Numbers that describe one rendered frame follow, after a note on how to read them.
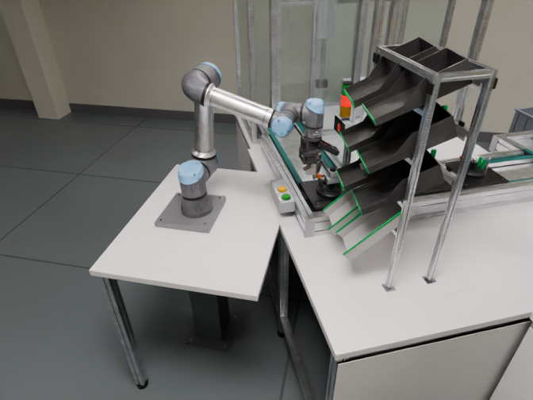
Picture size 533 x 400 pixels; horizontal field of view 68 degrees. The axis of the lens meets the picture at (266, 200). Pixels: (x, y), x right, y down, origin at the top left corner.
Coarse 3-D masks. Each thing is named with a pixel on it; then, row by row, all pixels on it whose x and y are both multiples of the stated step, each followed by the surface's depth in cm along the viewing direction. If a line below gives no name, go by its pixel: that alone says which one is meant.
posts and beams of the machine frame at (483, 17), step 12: (384, 0) 219; (492, 0) 214; (384, 12) 223; (480, 12) 220; (372, 24) 229; (480, 24) 221; (372, 36) 231; (480, 36) 224; (372, 48) 233; (480, 48) 229; (372, 60) 237; (456, 108) 250; (360, 120) 262; (456, 120) 252
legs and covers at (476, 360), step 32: (288, 256) 198; (288, 320) 221; (384, 352) 133; (416, 352) 136; (448, 352) 141; (480, 352) 147; (512, 352) 153; (352, 384) 138; (384, 384) 143; (416, 384) 149; (448, 384) 155; (480, 384) 161
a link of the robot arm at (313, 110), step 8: (304, 104) 159; (312, 104) 155; (320, 104) 156; (304, 112) 158; (312, 112) 157; (320, 112) 157; (304, 120) 160; (312, 120) 159; (320, 120) 159; (312, 128) 161; (320, 128) 161
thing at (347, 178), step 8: (360, 160) 152; (344, 168) 153; (352, 168) 153; (360, 168) 150; (344, 176) 151; (352, 176) 149; (360, 176) 147; (368, 176) 141; (376, 176) 141; (344, 184) 147; (352, 184) 143; (360, 184) 143
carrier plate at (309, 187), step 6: (312, 180) 193; (300, 186) 191; (306, 186) 189; (312, 186) 189; (306, 192) 184; (312, 192) 184; (312, 198) 180; (318, 198) 180; (324, 198) 180; (312, 204) 176; (324, 204) 176; (318, 210) 174
